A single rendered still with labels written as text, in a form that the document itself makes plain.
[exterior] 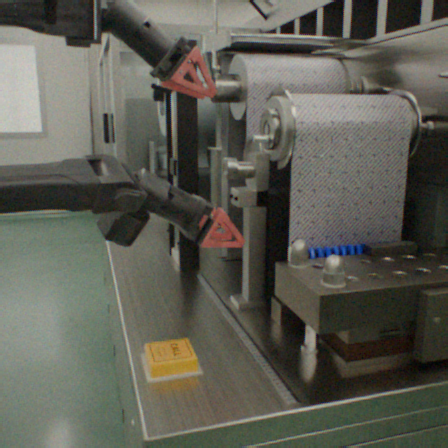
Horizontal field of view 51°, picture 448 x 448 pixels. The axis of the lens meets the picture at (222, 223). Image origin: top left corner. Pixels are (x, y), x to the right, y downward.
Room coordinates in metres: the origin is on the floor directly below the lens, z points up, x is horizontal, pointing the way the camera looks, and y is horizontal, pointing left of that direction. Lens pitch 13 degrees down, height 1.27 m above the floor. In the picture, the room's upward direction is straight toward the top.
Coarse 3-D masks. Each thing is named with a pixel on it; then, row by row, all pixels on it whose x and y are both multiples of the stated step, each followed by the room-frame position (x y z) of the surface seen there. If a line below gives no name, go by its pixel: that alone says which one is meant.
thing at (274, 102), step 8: (272, 104) 0.87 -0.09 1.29; (280, 104) 0.83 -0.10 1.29; (280, 112) 0.83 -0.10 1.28; (280, 120) 0.83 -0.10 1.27; (288, 120) 0.81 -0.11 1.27; (288, 128) 0.81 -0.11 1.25; (280, 136) 0.83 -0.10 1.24; (288, 136) 0.81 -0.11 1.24; (280, 144) 0.83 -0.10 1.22; (272, 152) 0.86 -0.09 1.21; (280, 152) 0.83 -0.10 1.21; (272, 160) 0.86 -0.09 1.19
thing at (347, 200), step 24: (312, 168) 0.82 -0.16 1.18; (336, 168) 0.83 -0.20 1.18; (360, 168) 0.85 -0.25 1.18; (384, 168) 0.86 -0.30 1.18; (312, 192) 0.82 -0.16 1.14; (336, 192) 0.83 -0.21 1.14; (360, 192) 0.85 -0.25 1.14; (384, 192) 0.86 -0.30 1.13; (312, 216) 0.82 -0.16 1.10; (336, 216) 0.83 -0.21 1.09; (360, 216) 0.85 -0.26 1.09; (384, 216) 0.86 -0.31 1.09; (312, 240) 0.82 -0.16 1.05; (336, 240) 0.84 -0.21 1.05; (360, 240) 0.85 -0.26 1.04; (384, 240) 0.86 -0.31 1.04
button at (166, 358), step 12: (156, 348) 0.65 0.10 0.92; (168, 348) 0.65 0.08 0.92; (180, 348) 0.65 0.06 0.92; (192, 348) 0.66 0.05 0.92; (156, 360) 0.62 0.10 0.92; (168, 360) 0.62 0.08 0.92; (180, 360) 0.62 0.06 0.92; (192, 360) 0.62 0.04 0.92; (156, 372) 0.61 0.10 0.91; (168, 372) 0.61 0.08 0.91; (180, 372) 0.62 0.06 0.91
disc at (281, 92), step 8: (280, 88) 0.86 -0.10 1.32; (272, 96) 0.89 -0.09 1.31; (280, 96) 0.85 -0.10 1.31; (288, 96) 0.82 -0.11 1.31; (288, 104) 0.82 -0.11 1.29; (288, 112) 0.82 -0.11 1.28; (288, 144) 0.82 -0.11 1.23; (288, 152) 0.82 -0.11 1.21; (280, 160) 0.85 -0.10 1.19; (288, 160) 0.82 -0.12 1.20; (280, 168) 0.85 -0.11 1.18
